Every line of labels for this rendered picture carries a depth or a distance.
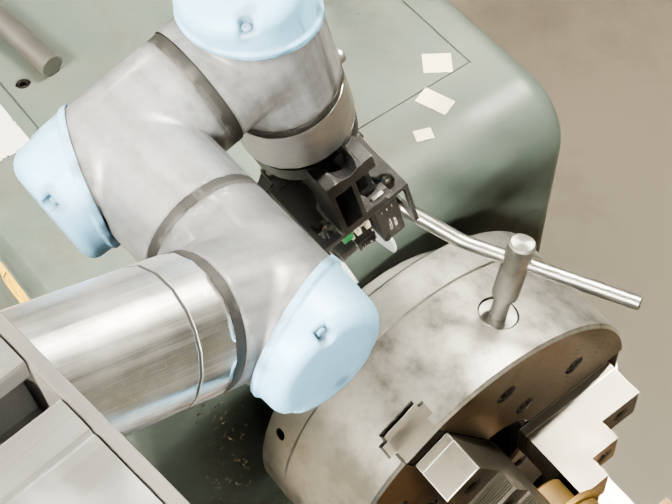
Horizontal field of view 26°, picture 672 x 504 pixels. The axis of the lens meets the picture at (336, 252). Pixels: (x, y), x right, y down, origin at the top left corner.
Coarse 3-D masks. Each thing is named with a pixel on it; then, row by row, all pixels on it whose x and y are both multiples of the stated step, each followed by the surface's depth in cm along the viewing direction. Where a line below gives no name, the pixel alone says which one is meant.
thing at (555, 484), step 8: (552, 480) 123; (544, 488) 122; (552, 488) 123; (560, 488) 123; (544, 496) 122; (552, 496) 122; (560, 496) 122; (568, 496) 123; (576, 496) 121; (584, 496) 121; (592, 496) 122
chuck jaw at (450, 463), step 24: (408, 432) 115; (432, 432) 114; (408, 456) 114; (432, 456) 115; (456, 456) 114; (480, 456) 116; (504, 456) 123; (432, 480) 115; (456, 480) 114; (480, 480) 116; (504, 480) 117; (528, 480) 122
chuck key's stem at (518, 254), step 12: (516, 240) 111; (528, 240) 111; (504, 252) 112; (516, 252) 111; (528, 252) 111; (504, 264) 112; (516, 264) 112; (528, 264) 112; (504, 276) 113; (516, 276) 113; (492, 288) 115; (504, 288) 114; (516, 288) 114; (504, 300) 115; (516, 300) 115; (492, 312) 117; (504, 312) 116
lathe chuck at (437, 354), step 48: (480, 288) 119; (528, 288) 121; (384, 336) 117; (432, 336) 116; (480, 336) 116; (528, 336) 116; (576, 336) 119; (384, 384) 116; (432, 384) 114; (480, 384) 114; (528, 384) 120; (576, 384) 128; (336, 432) 118; (384, 432) 116; (480, 432) 120; (288, 480) 124; (336, 480) 118; (384, 480) 115
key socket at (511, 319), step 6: (486, 300) 118; (492, 300) 118; (480, 306) 118; (486, 306) 118; (510, 306) 118; (480, 312) 117; (486, 312) 118; (510, 312) 118; (516, 312) 118; (480, 318) 117; (486, 318) 117; (510, 318) 118; (516, 318) 118; (486, 324) 117; (492, 324) 117; (498, 324) 117; (504, 324) 117; (510, 324) 117
